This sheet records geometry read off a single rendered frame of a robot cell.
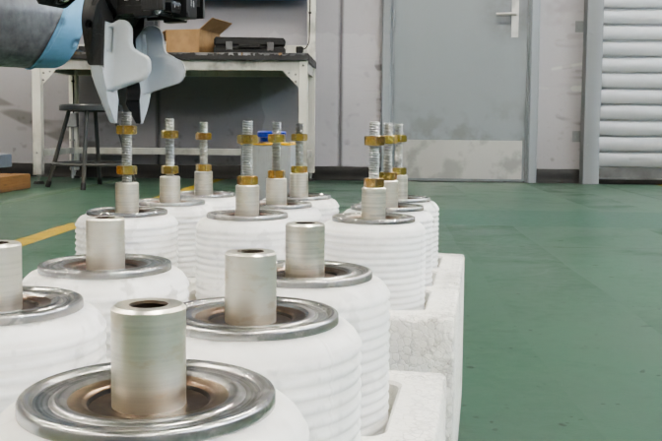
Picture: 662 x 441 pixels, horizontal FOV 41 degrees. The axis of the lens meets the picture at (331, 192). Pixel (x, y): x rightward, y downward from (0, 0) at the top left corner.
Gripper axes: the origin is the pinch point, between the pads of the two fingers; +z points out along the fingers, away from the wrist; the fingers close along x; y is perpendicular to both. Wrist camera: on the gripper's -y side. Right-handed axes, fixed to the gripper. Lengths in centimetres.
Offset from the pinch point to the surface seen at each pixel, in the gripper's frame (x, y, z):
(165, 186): 10.3, -1.8, 8.0
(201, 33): 395, -231, -54
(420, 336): -0.9, 30.3, 18.5
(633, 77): 526, 5, -33
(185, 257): 8.6, 1.8, 15.2
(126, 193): -1.0, 1.4, 7.9
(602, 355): 66, 38, 35
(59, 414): -51, 35, 10
